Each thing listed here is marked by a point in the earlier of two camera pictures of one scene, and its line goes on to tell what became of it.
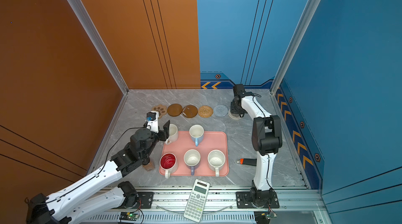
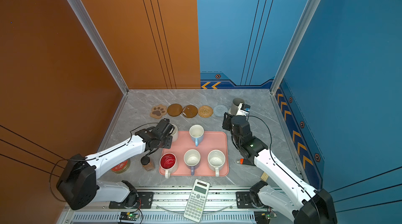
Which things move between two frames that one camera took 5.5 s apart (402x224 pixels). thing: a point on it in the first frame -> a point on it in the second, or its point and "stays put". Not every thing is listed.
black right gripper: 233,109 -> 227,122
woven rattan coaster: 205,111 stays put
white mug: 172,134 stays put
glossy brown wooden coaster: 190,111 stays put
